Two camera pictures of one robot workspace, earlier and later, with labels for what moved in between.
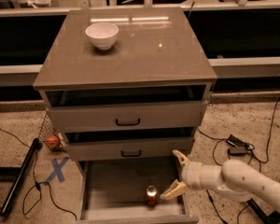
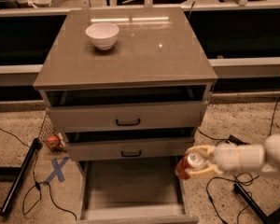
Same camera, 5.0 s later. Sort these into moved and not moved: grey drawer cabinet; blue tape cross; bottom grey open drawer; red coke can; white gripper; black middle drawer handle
Moved: white gripper; red coke can
Not moved: grey drawer cabinet; bottom grey open drawer; black middle drawer handle; blue tape cross
